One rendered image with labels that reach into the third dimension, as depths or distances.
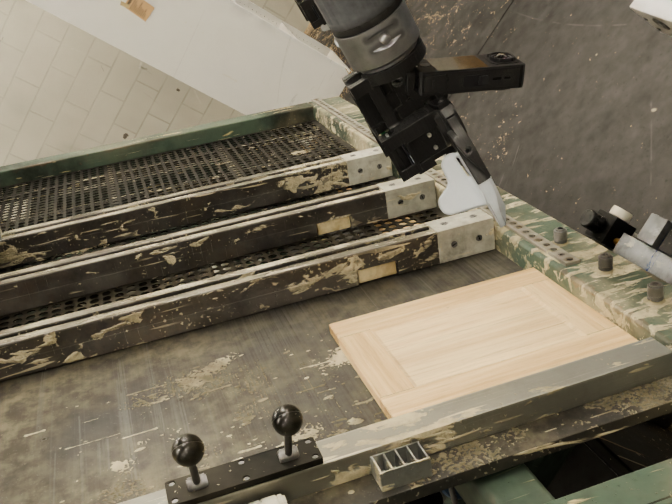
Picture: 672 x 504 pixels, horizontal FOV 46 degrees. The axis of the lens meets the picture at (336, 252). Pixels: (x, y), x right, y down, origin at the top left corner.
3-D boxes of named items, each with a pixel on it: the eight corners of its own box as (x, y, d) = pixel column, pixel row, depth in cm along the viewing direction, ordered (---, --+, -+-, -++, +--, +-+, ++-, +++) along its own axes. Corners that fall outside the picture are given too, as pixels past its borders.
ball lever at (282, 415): (307, 467, 102) (307, 422, 91) (279, 476, 101) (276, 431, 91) (298, 441, 104) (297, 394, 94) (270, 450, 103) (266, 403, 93)
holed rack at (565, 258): (580, 262, 140) (580, 259, 140) (566, 266, 139) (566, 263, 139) (319, 99, 287) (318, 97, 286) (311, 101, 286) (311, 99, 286)
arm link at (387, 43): (390, -13, 78) (415, 4, 71) (410, 26, 81) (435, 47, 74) (326, 27, 79) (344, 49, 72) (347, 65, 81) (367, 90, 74)
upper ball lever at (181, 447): (216, 496, 99) (206, 453, 89) (187, 506, 98) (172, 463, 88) (209, 469, 101) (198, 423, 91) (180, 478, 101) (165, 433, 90)
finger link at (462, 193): (464, 250, 82) (417, 174, 83) (513, 220, 81) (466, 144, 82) (465, 249, 79) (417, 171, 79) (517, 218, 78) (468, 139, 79)
